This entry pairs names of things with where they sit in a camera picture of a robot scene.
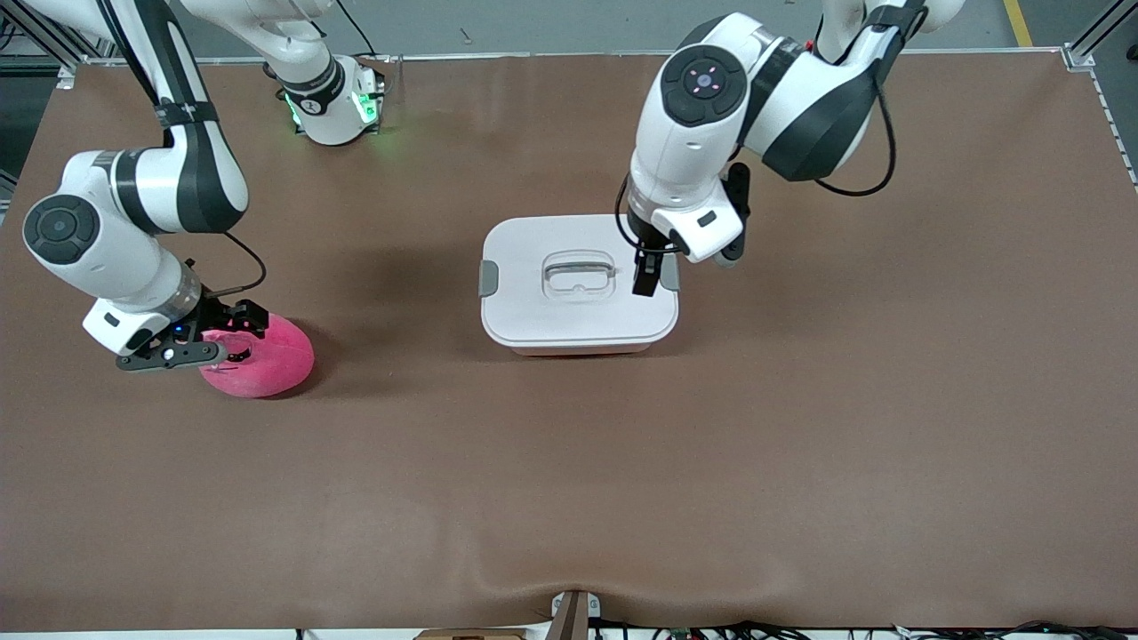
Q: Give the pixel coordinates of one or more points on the pink plush toy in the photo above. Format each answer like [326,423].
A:
[276,364]

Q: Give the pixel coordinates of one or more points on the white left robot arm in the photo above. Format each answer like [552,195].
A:
[711,151]

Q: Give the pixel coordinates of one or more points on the metal table corner bracket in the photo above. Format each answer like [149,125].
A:
[1078,59]
[65,76]

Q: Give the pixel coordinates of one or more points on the metal clamp bracket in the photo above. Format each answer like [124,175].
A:
[573,613]

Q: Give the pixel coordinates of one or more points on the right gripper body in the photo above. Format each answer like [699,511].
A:
[213,316]

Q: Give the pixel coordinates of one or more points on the brown table mat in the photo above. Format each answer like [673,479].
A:
[569,462]

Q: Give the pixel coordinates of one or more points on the pink plastic box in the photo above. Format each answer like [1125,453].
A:
[578,352]

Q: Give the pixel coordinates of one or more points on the aluminium frame structure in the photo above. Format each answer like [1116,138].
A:
[36,49]

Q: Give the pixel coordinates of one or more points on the white box lid grey clips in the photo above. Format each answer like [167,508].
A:
[533,311]

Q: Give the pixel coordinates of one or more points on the aluminium profile beam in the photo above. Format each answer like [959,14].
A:
[1102,20]

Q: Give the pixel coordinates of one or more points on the yellow floor tape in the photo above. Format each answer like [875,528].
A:
[1019,22]

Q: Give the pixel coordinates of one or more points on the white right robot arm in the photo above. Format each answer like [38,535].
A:
[98,240]

